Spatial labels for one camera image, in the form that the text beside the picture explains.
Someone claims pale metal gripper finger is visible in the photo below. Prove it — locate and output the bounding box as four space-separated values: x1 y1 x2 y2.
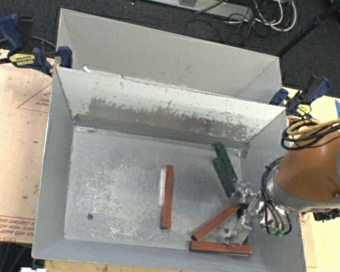
223 221 242 247
236 216 254 246

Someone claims red-brown flat block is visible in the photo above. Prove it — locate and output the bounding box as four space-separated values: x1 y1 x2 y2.
188 234 254 262
190 196 242 249
151 164 182 232

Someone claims dark green flat block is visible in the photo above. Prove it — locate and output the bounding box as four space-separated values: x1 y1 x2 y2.
208 142 244 184
205 157 240 200

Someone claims grey metal bin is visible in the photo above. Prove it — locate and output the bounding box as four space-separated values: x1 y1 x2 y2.
17 7 340 272

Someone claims brown cardboard board, red print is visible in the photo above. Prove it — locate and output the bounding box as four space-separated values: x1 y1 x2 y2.
0 48 65 251

